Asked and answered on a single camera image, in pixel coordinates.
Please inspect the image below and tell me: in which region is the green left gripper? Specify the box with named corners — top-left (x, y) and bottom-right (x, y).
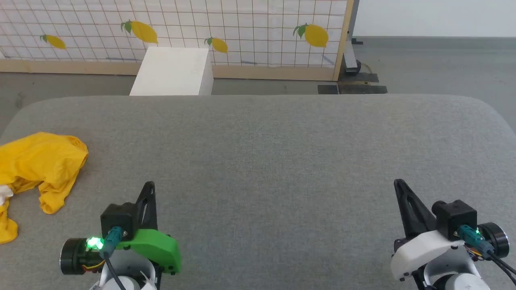
top-left (116, 181), bottom-right (182, 275)

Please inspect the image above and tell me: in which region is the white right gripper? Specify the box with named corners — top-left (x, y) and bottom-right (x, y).
top-left (390, 179), bottom-right (469, 281)

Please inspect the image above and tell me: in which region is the yellow printed garment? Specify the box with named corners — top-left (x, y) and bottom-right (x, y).
top-left (0, 132), bottom-right (89, 244)

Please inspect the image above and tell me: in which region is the white rectangular box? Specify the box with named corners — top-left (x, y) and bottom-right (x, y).
top-left (129, 46), bottom-right (214, 96)

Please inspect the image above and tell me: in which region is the grey metal partition support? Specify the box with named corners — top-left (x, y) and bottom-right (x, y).
top-left (343, 0), bottom-right (363, 75)

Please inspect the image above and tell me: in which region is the lemon print tiled partition screen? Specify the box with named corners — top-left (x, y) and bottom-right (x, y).
top-left (0, 0), bottom-right (354, 81)

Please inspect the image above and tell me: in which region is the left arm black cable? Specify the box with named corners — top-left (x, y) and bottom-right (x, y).
top-left (100, 226), bottom-right (130, 290)

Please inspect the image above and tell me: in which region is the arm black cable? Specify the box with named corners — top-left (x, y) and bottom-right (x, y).
top-left (459, 225), bottom-right (516, 285)
top-left (100, 226), bottom-right (130, 290)

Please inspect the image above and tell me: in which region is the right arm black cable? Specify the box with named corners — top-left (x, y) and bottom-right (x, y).
top-left (459, 225), bottom-right (516, 285)

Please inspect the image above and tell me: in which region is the black floor base plate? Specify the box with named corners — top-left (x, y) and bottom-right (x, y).
top-left (317, 72), bottom-right (388, 95)

